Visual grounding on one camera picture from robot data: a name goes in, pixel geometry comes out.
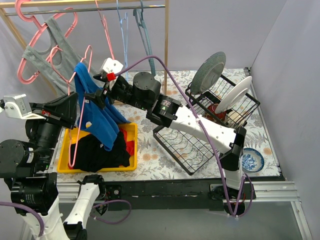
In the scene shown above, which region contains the thin pink hanger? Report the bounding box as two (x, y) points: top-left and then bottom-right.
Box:
(48, 45), (93, 169)
(95, 0), (115, 60)

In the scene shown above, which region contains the grey-blue hanger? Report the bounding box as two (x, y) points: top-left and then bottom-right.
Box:
(133, 0), (157, 76)

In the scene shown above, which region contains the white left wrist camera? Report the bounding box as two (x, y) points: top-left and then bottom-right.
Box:
(0, 94), (45, 120)

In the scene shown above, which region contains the cream bowl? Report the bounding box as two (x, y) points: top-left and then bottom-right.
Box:
(223, 109), (248, 130)

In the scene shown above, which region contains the wooden clothes rack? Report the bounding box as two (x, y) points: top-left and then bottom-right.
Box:
(0, 0), (172, 106)

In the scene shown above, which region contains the grey patterned plate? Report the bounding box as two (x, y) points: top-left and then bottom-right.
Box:
(190, 51), (226, 95)

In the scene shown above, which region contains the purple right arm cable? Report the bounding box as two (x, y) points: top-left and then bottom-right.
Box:
(114, 55), (255, 218)

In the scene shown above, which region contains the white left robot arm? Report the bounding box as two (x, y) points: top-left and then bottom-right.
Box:
(0, 92), (107, 240)

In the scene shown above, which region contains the grey tank top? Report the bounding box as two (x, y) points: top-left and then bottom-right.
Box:
(28, 20), (81, 97)

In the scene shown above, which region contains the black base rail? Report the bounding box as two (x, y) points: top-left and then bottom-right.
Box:
(94, 178), (256, 216)

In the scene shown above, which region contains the yellow plastic tray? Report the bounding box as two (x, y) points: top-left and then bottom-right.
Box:
(55, 123), (138, 174)

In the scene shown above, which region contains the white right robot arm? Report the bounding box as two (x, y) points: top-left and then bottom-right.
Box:
(84, 72), (246, 199)

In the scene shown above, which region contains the black tank top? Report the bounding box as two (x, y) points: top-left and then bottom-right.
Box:
(70, 132), (131, 173)
(74, 146), (131, 173)

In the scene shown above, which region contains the blue white porcelain bowl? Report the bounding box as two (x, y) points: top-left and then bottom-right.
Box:
(242, 147), (265, 173)

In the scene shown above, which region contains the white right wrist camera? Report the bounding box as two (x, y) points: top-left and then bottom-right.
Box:
(98, 57), (124, 82)

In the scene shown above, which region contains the blue tank top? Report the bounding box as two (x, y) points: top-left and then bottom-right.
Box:
(74, 62), (129, 151)

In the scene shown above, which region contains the floral table mat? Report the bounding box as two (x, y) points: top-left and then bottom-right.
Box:
(58, 68), (281, 183)

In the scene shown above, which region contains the red bowl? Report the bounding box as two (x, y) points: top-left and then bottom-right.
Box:
(204, 103), (227, 123)

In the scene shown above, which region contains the white plate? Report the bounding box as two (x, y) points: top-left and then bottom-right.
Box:
(215, 76), (253, 113)

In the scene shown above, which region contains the black wire dish rack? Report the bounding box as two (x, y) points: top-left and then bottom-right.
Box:
(153, 75), (260, 176)

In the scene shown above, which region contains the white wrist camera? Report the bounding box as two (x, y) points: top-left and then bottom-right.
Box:
(0, 94), (45, 120)
(98, 57), (124, 82)

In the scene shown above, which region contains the light blue hanger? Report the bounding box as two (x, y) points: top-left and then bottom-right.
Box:
(116, 0), (129, 68)

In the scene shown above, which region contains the thick pink hanger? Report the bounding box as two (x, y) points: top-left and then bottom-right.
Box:
(14, 0), (66, 84)

